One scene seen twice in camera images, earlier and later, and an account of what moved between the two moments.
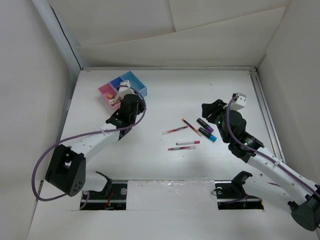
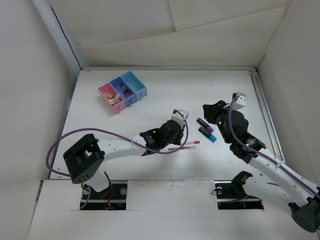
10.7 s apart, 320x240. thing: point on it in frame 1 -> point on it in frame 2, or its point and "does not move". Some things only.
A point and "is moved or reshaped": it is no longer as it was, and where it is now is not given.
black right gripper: (208, 108) does not move
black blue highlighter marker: (210, 136) does not move
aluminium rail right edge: (256, 81) does not move
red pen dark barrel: (192, 127) is moved or reshaped
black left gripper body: (140, 109) -> (175, 140)
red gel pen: (185, 147) does not move
